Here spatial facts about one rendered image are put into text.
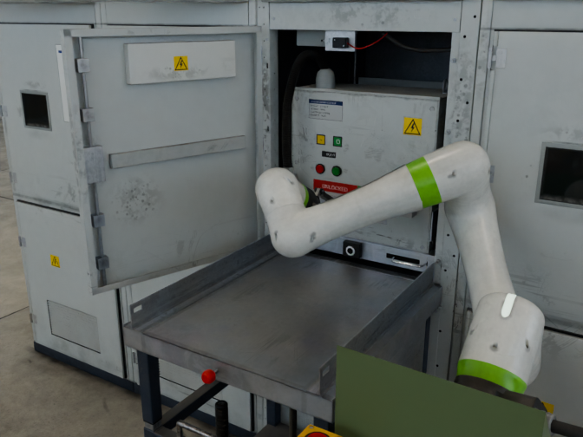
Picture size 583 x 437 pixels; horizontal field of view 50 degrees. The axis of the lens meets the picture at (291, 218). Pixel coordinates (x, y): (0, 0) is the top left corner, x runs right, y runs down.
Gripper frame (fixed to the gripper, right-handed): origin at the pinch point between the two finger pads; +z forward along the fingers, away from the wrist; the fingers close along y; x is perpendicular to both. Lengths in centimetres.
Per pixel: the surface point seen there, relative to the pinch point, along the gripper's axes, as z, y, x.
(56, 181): 14, 2, -139
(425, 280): 12.4, 9.8, 27.4
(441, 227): 11.0, -6.1, 28.7
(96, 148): -47, -1, -52
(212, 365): -38, 45, -2
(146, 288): 33, 36, -91
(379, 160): 6.2, -22.3, 6.8
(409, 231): 16.4, -4.4, 17.9
